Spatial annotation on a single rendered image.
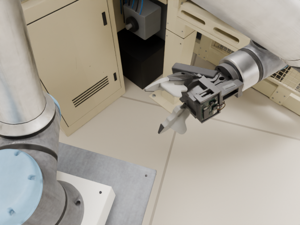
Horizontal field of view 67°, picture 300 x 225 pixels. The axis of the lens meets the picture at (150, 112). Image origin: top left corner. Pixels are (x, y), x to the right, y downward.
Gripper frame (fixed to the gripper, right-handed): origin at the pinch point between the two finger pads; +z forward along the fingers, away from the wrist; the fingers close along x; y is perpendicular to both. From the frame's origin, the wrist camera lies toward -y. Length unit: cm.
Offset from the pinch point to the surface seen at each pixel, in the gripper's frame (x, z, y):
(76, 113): 63, 26, -85
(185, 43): 35, -47, -63
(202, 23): 14, -44, -42
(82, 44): 20, 2, -82
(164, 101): 88, -34, -81
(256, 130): 105, -78, -30
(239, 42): 17, -49, -24
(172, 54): 43, -42, -70
